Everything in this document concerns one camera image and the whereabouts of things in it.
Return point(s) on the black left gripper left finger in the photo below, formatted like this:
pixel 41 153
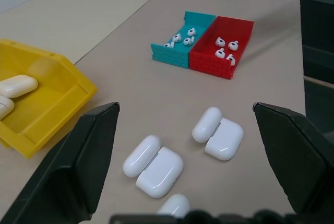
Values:
pixel 65 171

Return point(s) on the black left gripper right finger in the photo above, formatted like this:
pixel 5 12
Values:
pixel 295 156

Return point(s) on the yellow plastic bin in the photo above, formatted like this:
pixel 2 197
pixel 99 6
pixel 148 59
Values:
pixel 56 104

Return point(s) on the dark grey crate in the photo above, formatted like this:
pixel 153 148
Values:
pixel 318 41

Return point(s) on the white wireless earbud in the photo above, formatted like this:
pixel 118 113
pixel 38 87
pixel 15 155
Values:
pixel 188 41
pixel 177 38
pixel 191 31
pixel 233 45
pixel 231 59
pixel 220 41
pixel 220 53
pixel 168 45

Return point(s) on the red brick-pattern tray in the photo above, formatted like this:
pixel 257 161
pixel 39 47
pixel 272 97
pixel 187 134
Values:
pixel 208 64

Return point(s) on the teal brick-pattern tray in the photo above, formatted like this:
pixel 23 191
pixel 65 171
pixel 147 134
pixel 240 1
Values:
pixel 171 55

